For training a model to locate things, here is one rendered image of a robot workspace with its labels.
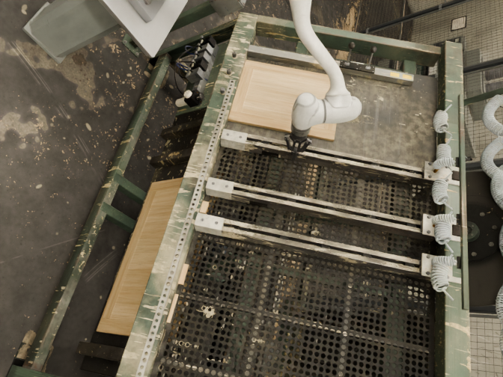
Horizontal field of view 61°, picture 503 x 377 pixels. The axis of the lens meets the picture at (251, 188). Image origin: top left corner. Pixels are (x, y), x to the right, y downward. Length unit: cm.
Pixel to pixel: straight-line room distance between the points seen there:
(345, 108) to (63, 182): 162
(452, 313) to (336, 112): 94
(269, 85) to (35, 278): 162
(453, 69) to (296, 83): 87
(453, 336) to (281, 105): 136
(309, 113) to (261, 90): 70
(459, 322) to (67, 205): 205
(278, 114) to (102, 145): 114
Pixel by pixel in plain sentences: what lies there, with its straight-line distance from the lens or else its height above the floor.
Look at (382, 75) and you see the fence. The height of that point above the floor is 154.
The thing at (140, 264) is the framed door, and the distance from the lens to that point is 238.
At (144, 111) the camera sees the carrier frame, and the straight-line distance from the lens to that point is 284.
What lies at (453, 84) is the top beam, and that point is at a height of 187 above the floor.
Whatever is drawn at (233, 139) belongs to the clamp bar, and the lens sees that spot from 213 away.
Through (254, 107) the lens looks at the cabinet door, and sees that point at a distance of 232.
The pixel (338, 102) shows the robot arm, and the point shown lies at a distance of 180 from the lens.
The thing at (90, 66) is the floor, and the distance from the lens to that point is 291.
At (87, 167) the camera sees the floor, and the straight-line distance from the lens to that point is 272.
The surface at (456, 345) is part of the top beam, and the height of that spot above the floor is 187.
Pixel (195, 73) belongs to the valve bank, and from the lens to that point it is 238.
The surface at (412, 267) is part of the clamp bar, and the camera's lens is 199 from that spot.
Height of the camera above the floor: 223
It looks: 35 degrees down
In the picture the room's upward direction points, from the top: 83 degrees clockwise
